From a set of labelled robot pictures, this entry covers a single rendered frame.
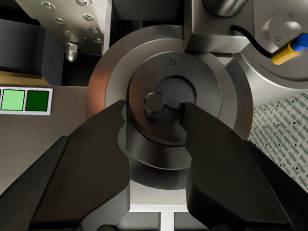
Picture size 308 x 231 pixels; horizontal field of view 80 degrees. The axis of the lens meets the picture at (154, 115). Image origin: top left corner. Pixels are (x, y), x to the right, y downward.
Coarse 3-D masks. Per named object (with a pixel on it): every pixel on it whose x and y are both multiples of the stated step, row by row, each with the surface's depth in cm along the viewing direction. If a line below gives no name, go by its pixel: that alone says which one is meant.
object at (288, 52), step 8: (240, 32) 13; (248, 32) 13; (296, 40) 10; (304, 40) 10; (256, 48) 13; (280, 48) 11; (288, 48) 10; (296, 48) 10; (304, 48) 10; (272, 56) 12; (280, 56) 11; (288, 56) 11
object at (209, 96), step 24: (144, 72) 14; (168, 72) 14; (192, 72) 15; (144, 96) 14; (168, 96) 14; (192, 96) 15; (216, 96) 14; (144, 120) 14; (168, 120) 14; (168, 144) 14
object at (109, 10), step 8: (112, 0) 18; (112, 8) 18; (112, 16) 18; (112, 24) 18; (120, 24) 24; (128, 24) 34; (104, 32) 17; (112, 32) 19; (120, 32) 24; (128, 32) 35; (104, 40) 17; (112, 40) 19; (104, 48) 17
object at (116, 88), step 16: (144, 48) 16; (160, 48) 16; (176, 48) 17; (128, 64) 16; (208, 64) 16; (112, 80) 16; (128, 80) 16; (224, 80) 16; (112, 96) 16; (224, 96) 16; (224, 112) 16; (128, 128) 15; (128, 144) 15; (144, 144) 15; (144, 160) 15; (160, 160) 15; (176, 160) 15
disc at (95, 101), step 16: (144, 32) 17; (160, 32) 17; (176, 32) 17; (112, 48) 17; (128, 48) 17; (112, 64) 16; (224, 64) 17; (96, 80) 16; (240, 80) 17; (96, 96) 16; (240, 96) 17; (96, 112) 16; (240, 112) 16; (240, 128) 16; (160, 144) 16; (144, 176) 15; (160, 176) 15; (176, 176) 15
